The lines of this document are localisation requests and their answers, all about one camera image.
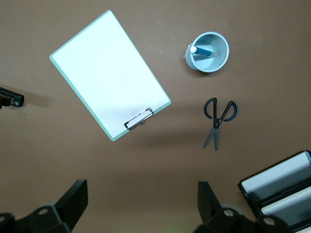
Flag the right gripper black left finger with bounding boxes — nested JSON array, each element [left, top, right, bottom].
[[0, 179, 88, 233]]

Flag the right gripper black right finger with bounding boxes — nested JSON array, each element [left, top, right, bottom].
[[194, 181, 294, 233]]

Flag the blue marker white cap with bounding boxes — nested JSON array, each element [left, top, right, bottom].
[[190, 46, 215, 57]]

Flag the black stacked paper tray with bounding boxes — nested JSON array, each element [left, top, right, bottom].
[[238, 150, 311, 233]]

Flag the black blue scissors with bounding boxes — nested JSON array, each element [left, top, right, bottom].
[[203, 97, 238, 151]]

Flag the black stapler red tip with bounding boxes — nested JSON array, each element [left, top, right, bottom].
[[0, 86, 25, 110]]

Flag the blank white paper sheet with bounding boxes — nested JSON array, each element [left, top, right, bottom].
[[52, 11, 171, 138]]

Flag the mint green clipboard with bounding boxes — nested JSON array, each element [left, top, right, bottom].
[[49, 10, 172, 142]]

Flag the light blue mesh pen cup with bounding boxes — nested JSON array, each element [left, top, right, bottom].
[[185, 32, 230, 73]]

